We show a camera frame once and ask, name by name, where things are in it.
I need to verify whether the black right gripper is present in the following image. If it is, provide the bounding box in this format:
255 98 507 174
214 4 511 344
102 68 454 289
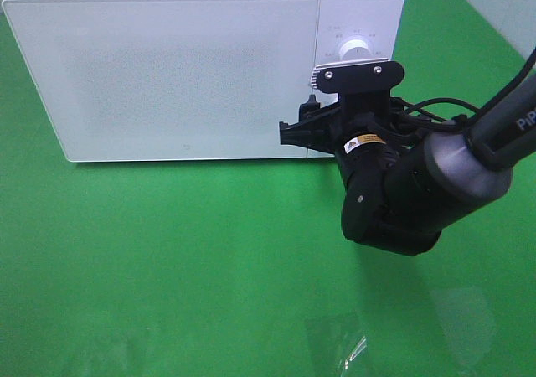
279 94 419 154

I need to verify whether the white microwave door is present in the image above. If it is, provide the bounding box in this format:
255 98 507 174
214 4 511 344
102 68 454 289
5 0 317 162

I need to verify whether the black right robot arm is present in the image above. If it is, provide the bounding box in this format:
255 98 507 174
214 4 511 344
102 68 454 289
280 62 535 256

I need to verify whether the upper white microwave knob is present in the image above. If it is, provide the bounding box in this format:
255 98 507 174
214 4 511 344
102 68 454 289
338 37 373 61

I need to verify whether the white microwave oven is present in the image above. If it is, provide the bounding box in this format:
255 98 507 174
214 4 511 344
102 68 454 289
2 0 404 163

